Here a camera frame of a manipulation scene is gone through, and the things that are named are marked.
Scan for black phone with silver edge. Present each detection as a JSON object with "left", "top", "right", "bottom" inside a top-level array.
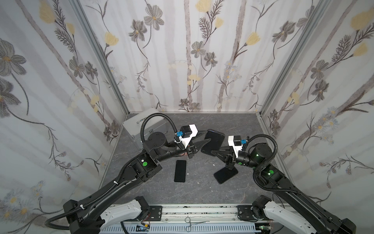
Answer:
[{"left": 174, "top": 160, "right": 187, "bottom": 183}]

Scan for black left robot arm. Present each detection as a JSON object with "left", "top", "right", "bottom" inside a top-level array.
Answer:
[{"left": 44, "top": 113, "right": 211, "bottom": 234}]

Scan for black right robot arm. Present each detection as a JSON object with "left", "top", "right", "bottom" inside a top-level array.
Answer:
[{"left": 209, "top": 134, "right": 356, "bottom": 234}]

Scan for black phone lying far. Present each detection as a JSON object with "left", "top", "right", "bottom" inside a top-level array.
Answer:
[{"left": 201, "top": 129, "right": 226, "bottom": 157}]

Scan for black phone lying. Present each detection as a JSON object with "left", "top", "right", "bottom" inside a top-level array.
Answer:
[
  {"left": 213, "top": 167, "right": 239, "bottom": 184},
  {"left": 201, "top": 129, "right": 226, "bottom": 157}
]

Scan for black phone lying right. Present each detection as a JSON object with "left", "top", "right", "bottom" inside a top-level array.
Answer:
[{"left": 213, "top": 167, "right": 239, "bottom": 184}]

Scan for silver aluminium case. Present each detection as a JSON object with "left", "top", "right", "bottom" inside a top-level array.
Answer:
[{"left": 122, "top": 108, "right": 169, "bottom": 150}]

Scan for steel forceps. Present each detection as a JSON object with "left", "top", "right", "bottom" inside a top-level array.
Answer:
[{"left": 185, "top": 217, "right": 209, "bottom": 232}]

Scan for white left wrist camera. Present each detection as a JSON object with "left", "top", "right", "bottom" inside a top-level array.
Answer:
[{"left": 174, "top": 124, "right": 198, "bottom": 150}]

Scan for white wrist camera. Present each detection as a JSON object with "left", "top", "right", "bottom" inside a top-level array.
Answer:
[
  {"left": 174, "top": 124, "right": 198, "bottom": 150},
  {"left": 228, "top": 136, "right": 247, "bottom": 158}
]

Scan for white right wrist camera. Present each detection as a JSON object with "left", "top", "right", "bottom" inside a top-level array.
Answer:
[{"left": 228, "top": 136, "right": 247, "bottom": 158}]

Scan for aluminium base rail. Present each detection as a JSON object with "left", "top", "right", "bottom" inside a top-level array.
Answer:
[{"left": 84, "top": 204, "right": 310, "bottom": 223}]

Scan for white slotted cable duct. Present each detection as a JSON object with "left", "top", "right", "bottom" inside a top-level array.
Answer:
[{"left": 100, "top": 223, "right": 264, "bottom": 234}]

